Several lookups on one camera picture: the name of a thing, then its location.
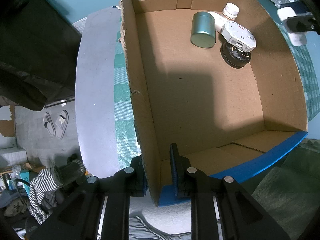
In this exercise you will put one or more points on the right grey slipper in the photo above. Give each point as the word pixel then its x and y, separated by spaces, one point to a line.
pixel 61 124

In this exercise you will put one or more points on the left grey slipper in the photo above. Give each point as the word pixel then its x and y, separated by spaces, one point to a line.
pixel 48 124

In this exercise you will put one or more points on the black round fan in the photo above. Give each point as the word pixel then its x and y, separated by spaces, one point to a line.
pixel 233 56

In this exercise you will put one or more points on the dark green cushion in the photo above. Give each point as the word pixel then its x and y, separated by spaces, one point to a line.
pixel 290 193

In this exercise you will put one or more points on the white oval case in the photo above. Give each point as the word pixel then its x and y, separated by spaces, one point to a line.
pixel 219 21

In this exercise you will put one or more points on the blue cardboard box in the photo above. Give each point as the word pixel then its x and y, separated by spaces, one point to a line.
pixel 226 121

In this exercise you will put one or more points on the green checkered tablecloth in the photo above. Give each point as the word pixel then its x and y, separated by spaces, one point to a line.
pixel 126 138

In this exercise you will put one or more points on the white octagonal device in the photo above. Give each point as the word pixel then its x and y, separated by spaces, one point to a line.
pixel 238 36

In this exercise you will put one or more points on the teal metal tin can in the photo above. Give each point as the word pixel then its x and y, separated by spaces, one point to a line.
pixel 203 33

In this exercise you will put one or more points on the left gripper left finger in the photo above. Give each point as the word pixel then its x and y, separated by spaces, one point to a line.
pixel 98 208

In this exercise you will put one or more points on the white pill bottle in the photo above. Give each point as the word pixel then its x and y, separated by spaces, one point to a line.
pixel 231 11

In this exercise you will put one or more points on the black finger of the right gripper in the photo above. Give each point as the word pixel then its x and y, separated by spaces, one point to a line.
pixel 306 19

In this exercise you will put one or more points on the white charger block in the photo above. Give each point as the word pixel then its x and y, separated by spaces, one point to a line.
pixel 288 18

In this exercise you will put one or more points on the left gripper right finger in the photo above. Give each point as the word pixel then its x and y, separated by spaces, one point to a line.
pixel 220 208

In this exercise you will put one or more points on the grey slipper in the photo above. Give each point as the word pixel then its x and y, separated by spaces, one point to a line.
pixel 61 124
pixel 48 124

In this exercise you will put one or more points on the striped clothing pile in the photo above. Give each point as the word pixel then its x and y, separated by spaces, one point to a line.
pixel 47 182

